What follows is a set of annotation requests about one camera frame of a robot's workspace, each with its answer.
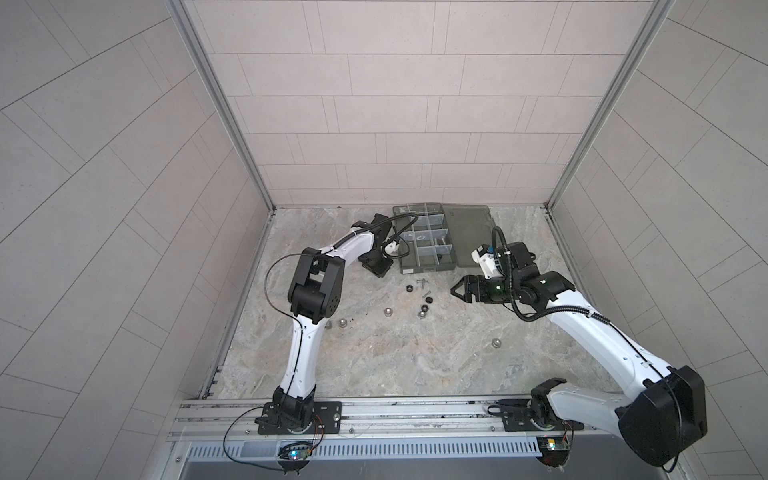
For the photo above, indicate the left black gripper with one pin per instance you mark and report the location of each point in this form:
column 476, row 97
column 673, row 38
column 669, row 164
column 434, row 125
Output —
column 381, row 270

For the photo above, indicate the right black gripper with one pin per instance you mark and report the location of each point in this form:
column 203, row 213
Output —
column 468, row 288

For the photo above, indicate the grey compartment organizer box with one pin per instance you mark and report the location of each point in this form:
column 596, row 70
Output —
column 444, row 236

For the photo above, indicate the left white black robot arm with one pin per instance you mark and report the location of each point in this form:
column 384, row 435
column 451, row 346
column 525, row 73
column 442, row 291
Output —
column 314, row 295

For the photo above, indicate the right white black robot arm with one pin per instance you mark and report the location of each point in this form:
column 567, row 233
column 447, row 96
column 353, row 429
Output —
column 660, row 410

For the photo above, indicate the right circuit board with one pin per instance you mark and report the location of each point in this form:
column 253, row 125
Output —
column 554, row 451

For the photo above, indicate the circuit board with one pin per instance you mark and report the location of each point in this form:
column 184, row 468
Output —
column 296, row 453
column 554, row 451

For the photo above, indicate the left circuit board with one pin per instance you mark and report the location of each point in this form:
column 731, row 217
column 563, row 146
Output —
column 296, row 453

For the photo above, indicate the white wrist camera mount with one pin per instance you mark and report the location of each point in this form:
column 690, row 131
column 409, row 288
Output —
column 484, row 257

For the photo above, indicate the aluminium mounting rail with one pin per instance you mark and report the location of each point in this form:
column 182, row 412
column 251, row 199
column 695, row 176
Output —
column 372, row 417

